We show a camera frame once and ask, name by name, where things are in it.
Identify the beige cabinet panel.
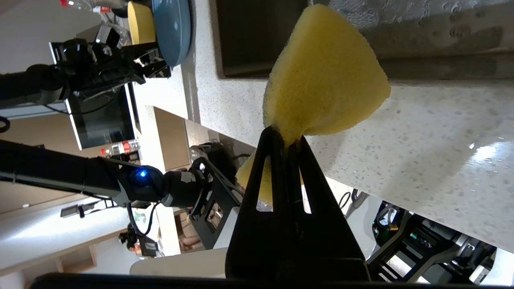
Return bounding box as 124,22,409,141
154,106,191,171

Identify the black robot torso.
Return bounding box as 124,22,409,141
189,157,241,249

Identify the black built-in oven front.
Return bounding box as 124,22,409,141
66,82,141,150

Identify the stainless steel sink basin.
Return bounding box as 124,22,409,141
209,0,514,81

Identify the clear bottle red label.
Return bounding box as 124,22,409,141
100,140,140,157

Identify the yellow bowl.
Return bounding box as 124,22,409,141
127,0,156,45

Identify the wooden wall shelf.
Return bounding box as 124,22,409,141
0,237,99,277

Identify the grey wall device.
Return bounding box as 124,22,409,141
60,203,106,219

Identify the blue plate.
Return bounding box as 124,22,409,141
152,0,192,67

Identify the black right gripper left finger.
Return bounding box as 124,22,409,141
226,126,295,280

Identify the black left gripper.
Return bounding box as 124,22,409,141
82,42,172,87

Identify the yellow sponge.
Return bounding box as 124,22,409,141
235,4,391,206

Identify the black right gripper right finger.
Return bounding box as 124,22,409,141
289,136,370,281

